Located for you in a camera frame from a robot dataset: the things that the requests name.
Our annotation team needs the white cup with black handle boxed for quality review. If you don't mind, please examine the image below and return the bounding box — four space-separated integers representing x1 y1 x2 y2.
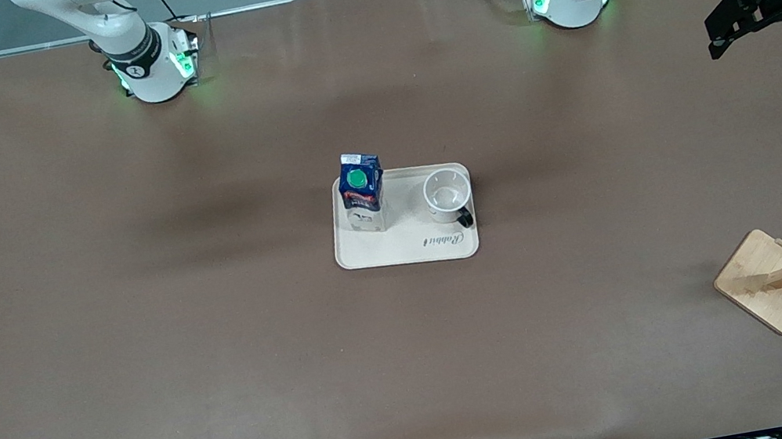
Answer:
420 165 479 236

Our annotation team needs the blue white milk carton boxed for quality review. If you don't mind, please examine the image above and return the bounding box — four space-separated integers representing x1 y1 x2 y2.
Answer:
333 147 393 238

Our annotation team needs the cream tray with rabbit print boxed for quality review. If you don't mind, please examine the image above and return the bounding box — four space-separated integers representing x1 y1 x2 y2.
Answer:
323 156 484 280

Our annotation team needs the brown table cover mat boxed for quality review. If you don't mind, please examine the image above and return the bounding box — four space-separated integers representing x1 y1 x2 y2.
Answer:
0 0 782 439

